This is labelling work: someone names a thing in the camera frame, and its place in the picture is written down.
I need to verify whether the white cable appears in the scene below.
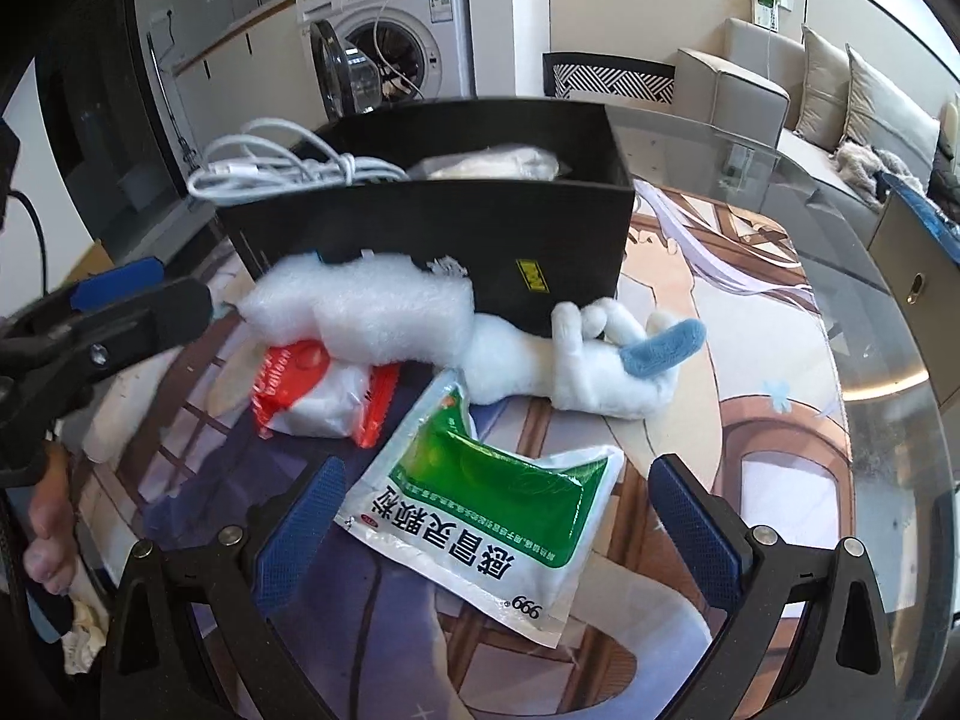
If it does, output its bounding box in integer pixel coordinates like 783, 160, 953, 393
184, 115, 410, 205

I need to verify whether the red balloon packet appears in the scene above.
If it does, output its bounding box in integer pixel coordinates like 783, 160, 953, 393
251, 340, 400, 449

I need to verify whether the white foam block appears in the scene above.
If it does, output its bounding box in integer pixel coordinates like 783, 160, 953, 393
238, 252, 475, 367

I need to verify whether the green white medicine packet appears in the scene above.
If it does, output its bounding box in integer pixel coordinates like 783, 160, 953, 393
335, 371, 625, 649

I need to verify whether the white blue plush toy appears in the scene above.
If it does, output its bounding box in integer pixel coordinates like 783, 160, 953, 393
459, 298, 706, 421

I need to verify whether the adidas bag of laces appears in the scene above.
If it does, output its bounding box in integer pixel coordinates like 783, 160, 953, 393
407, 145, 569, 182

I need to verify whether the person's left hand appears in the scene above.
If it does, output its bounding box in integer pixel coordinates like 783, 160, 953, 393
23, 442, 78, 595

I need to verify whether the anime printed desk mat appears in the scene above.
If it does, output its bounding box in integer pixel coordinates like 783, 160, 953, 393
80, 192, 854, 718

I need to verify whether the white washing machine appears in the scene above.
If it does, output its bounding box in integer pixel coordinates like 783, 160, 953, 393
296, 0, 475, 121

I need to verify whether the beige side cabinet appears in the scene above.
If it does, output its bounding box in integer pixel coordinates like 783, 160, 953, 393
869, 188, 960, 403

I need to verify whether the black storage box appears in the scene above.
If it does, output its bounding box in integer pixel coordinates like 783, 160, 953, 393
218, 98, 635, 337

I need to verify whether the patterned black chair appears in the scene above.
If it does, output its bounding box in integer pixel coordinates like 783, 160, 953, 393
542, 52, 675, 106

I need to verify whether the left beige cushion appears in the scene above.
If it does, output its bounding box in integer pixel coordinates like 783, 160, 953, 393
794, 26, 851, 153

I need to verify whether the beige cushion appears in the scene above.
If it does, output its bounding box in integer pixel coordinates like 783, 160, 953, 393
794, 26, 851, 153
843, 46, 940, 188

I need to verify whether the right beige cushion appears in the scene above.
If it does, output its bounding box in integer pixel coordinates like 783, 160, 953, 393
843, 46, 940, 188

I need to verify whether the beige sofa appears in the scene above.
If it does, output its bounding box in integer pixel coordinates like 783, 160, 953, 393
668, 14, 960, 226

